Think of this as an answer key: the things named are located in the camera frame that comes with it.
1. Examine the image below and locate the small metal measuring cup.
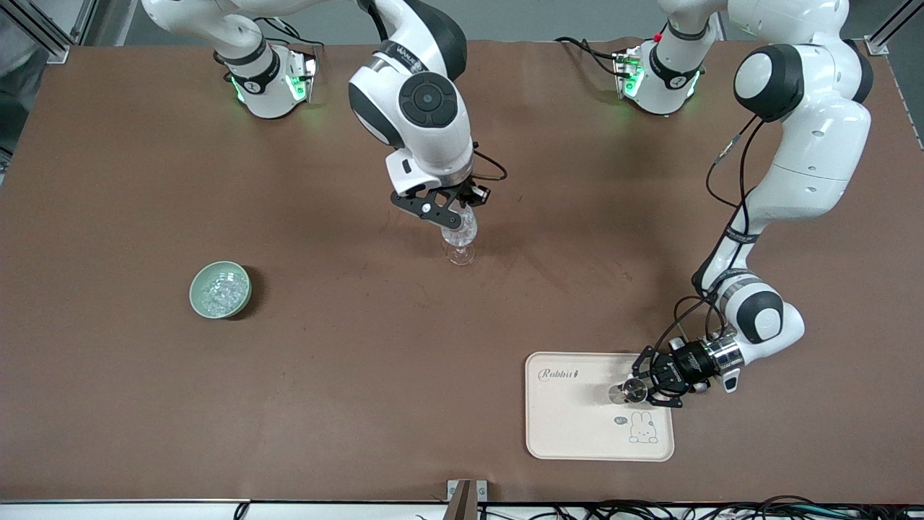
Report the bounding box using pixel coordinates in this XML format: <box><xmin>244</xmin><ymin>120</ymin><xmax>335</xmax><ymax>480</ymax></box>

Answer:
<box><xmin>608</xmin><ymin>377</ymin><xmax>649</xmax><ymax>405</ymax></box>

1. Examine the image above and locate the pile of clear ice cubes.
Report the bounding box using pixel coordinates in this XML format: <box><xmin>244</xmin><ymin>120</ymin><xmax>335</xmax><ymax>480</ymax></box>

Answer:
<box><xmin>199</xmin><ymin>269</ymin><xmax>245</xmax><ymax>316</ymax></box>

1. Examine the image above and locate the clear stemmed wine glass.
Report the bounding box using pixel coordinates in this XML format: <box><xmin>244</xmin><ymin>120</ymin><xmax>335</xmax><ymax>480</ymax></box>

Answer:
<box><xmin>440</xmin><ymin>206</ymin><xmax>479</xmax><ymax>267</ymax></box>

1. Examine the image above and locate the cream rabbit print tray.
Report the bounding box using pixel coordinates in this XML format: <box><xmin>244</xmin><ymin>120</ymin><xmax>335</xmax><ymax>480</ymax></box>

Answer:
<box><xmin>525</xmin><ymin>351</ymin><xmax>676</xmax><ymax>462</ymax></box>

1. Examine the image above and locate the grey base connector box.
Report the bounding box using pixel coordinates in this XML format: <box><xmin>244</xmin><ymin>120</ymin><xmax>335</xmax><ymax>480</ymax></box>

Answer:
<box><xmin>614</xmin><ymin>49</ymin><xmax>645</xmax><ymax>98</ymax></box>
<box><xmin>287</xmin><ymin>52</ymin><xmax>318</xmax><ymax>103</ymax></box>

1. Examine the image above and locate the brown table cover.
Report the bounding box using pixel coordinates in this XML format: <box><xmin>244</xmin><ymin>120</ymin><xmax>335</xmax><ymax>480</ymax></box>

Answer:
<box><xmin>0</xmin><ymin>38</ymin><xmax>924</xmax><ymax>504</ymax></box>

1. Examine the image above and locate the brown upright bar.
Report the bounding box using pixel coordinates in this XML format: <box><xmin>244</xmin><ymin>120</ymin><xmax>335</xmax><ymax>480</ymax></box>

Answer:
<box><xmin>449</xmin><ymin>480</ymin><xmax>477</xmax><ymax>520</ymax></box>

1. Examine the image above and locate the pale green ceramic bowl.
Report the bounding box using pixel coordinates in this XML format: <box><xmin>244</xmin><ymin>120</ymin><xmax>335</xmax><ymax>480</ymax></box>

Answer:
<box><xmin>189</xmin><ymin>261</ymin><xmax>253</xmax><ymax>319</ymax></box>

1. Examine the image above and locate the white table edge strip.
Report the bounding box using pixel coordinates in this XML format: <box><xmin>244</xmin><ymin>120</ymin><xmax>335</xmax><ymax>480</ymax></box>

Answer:
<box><xmin>0</xmin><ymin>498</ymin><xmax>452</xmax><ymax>520</ymax></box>

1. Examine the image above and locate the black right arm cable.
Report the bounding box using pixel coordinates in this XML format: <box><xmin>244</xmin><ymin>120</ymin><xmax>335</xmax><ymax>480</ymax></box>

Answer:
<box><xmin>473</xmin><ymin>141</ymin><xmax>508</xmax><ymax>183</ymax></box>

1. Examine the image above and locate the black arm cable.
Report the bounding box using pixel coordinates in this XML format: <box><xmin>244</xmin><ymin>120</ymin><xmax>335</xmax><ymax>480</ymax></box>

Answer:
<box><xmin>653</xmin><ymin>116</ymin><xmax>766</xmax><ymax>362</ymax></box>
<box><xmin>473</xmin><ymin>141</ymin><xmax>508</xmax><ymax>183</ymax></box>

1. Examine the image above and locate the black cable bundle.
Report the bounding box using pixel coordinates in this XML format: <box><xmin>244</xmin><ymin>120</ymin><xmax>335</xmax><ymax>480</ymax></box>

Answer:
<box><xmin>415</xmin><ymin>495</ymin><xmax>924</xmax><ymax>520</ymax></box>

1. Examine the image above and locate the black base cable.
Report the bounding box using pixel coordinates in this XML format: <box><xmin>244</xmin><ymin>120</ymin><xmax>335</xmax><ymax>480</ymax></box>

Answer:
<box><xmin>256</xmin><ymin>18</ymin><xmax>324</xmax><ymax>57</ymax></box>
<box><xmin>554</xmin><ymin>36</ymin><xmax>622</xmax><ymax>77</ymax></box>

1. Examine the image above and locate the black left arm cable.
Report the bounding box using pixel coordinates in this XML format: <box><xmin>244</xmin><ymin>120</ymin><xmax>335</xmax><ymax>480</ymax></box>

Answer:
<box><xmin>653</xmin><ymin>116</ymin><xmax>766</xmax><ymax>362</ymax></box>

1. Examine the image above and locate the silver metal bracket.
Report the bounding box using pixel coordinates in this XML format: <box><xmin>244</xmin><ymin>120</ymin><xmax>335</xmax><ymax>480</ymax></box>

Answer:
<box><xmin>447</xmin><ymin>479</ymin><xmax>489</xmax><ymax>520</ymax></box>

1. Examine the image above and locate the aluminium frame post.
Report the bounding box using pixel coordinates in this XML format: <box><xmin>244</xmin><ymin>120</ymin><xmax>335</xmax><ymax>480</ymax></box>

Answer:
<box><xmin>0</xmin><ymin>0</ymin><xmax>98</xmax><ymax>64</ymax></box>
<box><xmin>865</xmin><ymin>0</ymin><xmax>924</xmax><ymax>57</ymax></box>

